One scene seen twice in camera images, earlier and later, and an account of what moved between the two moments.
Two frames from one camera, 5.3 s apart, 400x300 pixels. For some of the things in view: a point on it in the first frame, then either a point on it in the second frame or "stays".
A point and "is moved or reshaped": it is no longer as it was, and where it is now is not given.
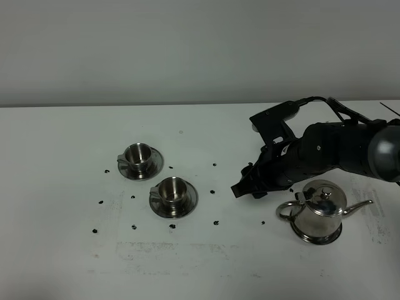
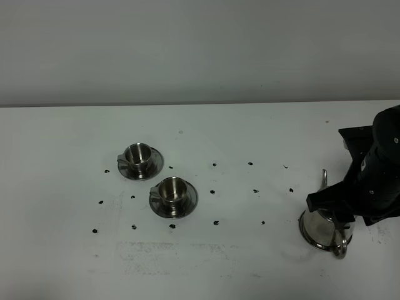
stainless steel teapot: x=320 y=210 is moved or reshaped
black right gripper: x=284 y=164 → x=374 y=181
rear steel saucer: x=157 y=164 stays
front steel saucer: x=192 y=202 stays
